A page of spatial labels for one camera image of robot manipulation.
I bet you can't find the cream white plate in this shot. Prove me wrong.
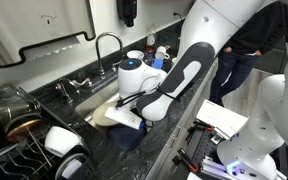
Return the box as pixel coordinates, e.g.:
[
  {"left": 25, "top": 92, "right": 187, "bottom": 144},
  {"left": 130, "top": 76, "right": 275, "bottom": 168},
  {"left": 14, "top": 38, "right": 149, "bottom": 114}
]
[{"left": 92, "top": 101, "right": 118, "bottom": 127}]

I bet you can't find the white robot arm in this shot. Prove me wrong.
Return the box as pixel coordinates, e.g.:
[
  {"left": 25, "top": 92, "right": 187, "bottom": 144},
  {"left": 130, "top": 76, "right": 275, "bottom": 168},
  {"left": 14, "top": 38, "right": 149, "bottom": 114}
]
[{"left": 113, "top": 0, "right": 288, "bottom": 180}]

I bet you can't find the dish soap bottle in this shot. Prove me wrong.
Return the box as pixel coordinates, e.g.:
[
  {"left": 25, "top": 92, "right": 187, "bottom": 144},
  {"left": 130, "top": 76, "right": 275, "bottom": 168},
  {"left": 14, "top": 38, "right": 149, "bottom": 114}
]
[{"left": 144, "top": 26, "right": 157, "bottom": 53}]

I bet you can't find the dark blue plate in sink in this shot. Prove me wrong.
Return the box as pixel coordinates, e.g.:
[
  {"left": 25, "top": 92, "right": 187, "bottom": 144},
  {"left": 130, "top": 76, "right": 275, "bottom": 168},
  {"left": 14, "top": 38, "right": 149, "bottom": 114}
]
[{"left": 107, "top": 124, "right": 147, "bottom": 151}]

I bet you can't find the stainless steel sink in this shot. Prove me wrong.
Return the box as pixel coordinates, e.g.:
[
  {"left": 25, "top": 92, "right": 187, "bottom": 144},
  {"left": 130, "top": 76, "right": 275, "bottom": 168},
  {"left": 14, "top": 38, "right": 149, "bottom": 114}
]
[{"left": 74, "top": 68, "right": 181, "bottom": 152}]

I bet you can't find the black dish rack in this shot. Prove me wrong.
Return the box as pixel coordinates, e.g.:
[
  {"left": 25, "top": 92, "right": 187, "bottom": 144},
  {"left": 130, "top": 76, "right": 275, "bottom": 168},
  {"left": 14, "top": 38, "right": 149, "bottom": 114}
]
[{"left": 0, "top": 87, "right": 97, "bottom": 180}]

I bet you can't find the blue sponge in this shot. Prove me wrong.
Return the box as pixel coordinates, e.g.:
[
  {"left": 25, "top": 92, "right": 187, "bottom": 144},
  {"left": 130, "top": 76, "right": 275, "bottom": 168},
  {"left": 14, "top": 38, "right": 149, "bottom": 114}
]
[{"left": 152, "top": 59, "right": 163, "bottom": 69}]

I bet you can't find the small white bowl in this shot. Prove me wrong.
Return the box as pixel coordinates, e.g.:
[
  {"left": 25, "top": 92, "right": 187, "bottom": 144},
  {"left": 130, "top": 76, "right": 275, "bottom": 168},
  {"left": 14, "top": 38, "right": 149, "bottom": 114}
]
[{"left": 127, "top": 50, "right": 144, "bottom": 59}]

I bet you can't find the white printed mug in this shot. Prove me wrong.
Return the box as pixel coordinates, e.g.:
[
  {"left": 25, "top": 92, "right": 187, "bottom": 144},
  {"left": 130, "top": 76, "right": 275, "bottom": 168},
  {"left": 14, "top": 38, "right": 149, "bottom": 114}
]
[{"left": 155, "top": 46, "right": 170, "bottom": 59}]

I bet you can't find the cream ceramic mug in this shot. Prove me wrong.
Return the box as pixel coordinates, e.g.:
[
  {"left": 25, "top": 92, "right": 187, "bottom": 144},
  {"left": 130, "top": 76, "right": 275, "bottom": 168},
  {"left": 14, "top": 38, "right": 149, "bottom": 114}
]
[{"left": 171, "top": 58, "right": 177, "bottom": 67}]

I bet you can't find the chrome gooseneck faucet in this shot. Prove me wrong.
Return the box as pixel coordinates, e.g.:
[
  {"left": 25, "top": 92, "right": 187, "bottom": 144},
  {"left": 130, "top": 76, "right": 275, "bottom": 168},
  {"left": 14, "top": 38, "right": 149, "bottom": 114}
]
[{"left": 91, "top": 32, "right": 126, "bottom": 88}]

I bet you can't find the small chrome side faucet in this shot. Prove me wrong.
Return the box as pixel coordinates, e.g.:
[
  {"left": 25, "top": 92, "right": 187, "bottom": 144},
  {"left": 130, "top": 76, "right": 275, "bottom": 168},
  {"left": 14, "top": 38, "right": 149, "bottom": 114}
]
[{"left": 55, "top": 78, "right": 80, "bottom": 104}]

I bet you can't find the black soap dispenser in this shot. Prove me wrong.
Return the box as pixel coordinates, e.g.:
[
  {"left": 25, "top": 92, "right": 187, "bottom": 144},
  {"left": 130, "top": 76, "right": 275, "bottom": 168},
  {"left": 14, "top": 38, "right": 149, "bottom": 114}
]
[{"left": 117, "top": 0, "right": 137, "bottom": 27}]

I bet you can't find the white box on cart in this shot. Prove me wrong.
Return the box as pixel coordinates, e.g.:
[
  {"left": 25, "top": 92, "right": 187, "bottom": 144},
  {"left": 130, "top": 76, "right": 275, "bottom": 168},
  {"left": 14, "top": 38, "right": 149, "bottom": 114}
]
[{"left": 196, "top": 100, "right": 247, "bottom": 139}]

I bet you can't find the copper bottom pan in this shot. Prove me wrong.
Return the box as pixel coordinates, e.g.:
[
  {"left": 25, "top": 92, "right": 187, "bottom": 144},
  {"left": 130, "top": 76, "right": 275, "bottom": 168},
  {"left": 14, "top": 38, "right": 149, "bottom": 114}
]
[{"left": 7, "top": 119, "right": 43, "bottom": 142}]

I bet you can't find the person in dark clothes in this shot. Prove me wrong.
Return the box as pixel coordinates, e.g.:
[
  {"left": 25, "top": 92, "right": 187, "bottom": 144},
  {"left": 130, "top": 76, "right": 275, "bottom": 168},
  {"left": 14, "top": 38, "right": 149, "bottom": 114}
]
[{"left": 209, "top": 2, "right": 284, "bottom": 106}]

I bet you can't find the steel paper towel dispenser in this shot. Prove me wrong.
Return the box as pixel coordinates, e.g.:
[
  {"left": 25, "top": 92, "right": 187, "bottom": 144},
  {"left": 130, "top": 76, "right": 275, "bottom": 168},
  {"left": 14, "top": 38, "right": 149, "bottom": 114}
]
[{"left": 0, "top": 0, "right": 96, "bottom": 68}]

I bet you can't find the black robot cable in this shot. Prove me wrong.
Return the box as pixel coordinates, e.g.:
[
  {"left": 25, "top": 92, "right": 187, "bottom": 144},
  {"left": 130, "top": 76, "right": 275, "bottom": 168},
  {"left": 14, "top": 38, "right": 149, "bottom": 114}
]
[{"left": 115, "top": 74, "right": 182, "bottom": 108}]

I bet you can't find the black tool with red handle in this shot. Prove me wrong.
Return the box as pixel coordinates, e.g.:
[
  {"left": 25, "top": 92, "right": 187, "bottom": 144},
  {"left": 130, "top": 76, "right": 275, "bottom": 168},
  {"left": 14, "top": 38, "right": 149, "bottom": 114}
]
[{"left": 178, "top": 148, "right": 199, "bottom": 173}]

